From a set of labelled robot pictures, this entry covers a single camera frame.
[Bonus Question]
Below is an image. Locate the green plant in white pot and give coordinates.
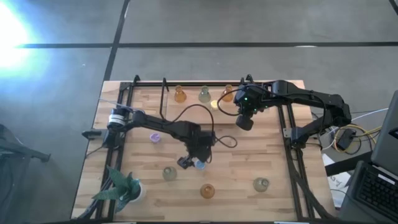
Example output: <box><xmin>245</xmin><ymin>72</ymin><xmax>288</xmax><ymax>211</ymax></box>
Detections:
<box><xmin>91</xmin><ymin>166</ymin><xmax>147</xmax><ymax>215</ymax></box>

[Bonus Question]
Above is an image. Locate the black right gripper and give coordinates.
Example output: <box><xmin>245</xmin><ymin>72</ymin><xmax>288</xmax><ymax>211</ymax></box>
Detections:
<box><xmin>233</xmin><ymin>85</ymin><xmax>270</xmax><ymax>131</ymax></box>

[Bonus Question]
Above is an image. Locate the white paper sheet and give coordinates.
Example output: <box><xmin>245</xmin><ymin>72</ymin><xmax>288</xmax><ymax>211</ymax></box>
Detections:
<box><xmin>322</xmin><ymin>154</ymin><xmax>352</xmax><ymax>209</ymax></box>

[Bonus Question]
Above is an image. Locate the clear glass candlestick holder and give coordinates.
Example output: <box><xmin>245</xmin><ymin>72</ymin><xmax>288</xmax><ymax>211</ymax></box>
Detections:
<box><xmin>253</xmin><ymin>177</ymin><xmax>270</xmax><ymax>193</ymax></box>
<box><xmin>198</xmin><ymin>85</ymin><xmax>212</xmax><ymax>104</ymax></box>
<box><xmin>162</xmin><ymin>166</ymin><xmax>178</xmax><ymax>182</ymax></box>

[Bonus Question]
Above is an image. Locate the wooden shelf with black frame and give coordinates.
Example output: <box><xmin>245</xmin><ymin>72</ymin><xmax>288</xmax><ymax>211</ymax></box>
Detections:
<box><xmin>159</xmin><ymin>77</ymin><xmax>249</xmax><ymax>127</ymax></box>

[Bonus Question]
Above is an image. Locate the black floor stand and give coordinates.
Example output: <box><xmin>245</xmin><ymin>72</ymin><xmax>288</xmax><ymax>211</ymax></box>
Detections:
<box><xmin>0</xmin><ymin>124</ymin><xmax>51</xmax><ymax>162</ymax></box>

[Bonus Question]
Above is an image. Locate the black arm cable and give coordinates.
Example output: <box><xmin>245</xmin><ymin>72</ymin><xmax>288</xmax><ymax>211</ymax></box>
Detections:
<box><xmin>216</xmin><ymin>90</ymin><xmax>242</xmax><ymax>117</ymax></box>
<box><xmin>166</xmin><ymin>104</ymin><xmax>239</xmax><ymax>149</ymax></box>

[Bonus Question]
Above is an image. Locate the white cable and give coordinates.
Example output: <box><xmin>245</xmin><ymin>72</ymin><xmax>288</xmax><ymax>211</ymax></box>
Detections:
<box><xmin>351</xmin><ymin>108</ymin><xmax>389</xmax><ymax>121</ymax></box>

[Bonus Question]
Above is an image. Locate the amber glass candlestick holder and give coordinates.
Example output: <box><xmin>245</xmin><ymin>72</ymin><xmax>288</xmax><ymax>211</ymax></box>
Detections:
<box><xmin>221</xmin><ymin>84</ymin><xmax>234</xmax><ymax>103</ymax></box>
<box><xmin>174</xmin><ymin>85</ymin><xmax>188</xmax><ymax>104</ymax></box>
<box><xmin>200</xmin><ymin>183</ymin><xmax>216</xmax><ymax>200</ymax></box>

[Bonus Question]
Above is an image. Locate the black power adapter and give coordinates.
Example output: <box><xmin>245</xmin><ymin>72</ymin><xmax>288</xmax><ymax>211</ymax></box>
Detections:
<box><xmin>337</xmin><ymin>128</ymin><xmax>358</xmax><ymax>152</ymax></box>

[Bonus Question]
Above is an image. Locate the dark grey laptop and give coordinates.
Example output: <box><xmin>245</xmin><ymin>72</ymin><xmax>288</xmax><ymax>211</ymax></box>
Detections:
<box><xmin>337</xmin><ymin>90</ymin><xmax>398</xmax><ymax>224</ymax></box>

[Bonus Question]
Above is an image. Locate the black flat bar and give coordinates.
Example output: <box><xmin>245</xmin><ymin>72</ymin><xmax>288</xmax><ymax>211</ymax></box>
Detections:
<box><xmin>325</xmin><ymin>151</ymin><xmax>374</xmax><ymax>177</ymax></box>

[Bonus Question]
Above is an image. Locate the black metal rig frame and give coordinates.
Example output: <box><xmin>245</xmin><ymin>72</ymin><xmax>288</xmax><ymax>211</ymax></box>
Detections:
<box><xmin>74</xmin><ymin>80</ymin><xmax>336</xmax><ymax>222</ymax></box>

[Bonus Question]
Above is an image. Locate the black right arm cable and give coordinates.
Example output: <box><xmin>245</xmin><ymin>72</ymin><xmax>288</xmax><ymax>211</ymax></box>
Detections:
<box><xmin>216</xmin><ymin>90</ymin><xmax>242</xmax><ymax>117</ymax></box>

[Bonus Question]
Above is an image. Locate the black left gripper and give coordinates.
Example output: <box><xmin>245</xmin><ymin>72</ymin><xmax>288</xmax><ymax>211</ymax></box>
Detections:
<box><xmin>177</xmin><ymin>124</ymin><xmax>215</xmax><ymax>170</ymax></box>

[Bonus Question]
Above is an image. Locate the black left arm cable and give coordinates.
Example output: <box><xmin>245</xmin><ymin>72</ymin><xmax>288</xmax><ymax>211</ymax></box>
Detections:
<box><xmin>166</xmin><ymin>104</ymin><xmax>239</xmax><ymax>149</ymax></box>

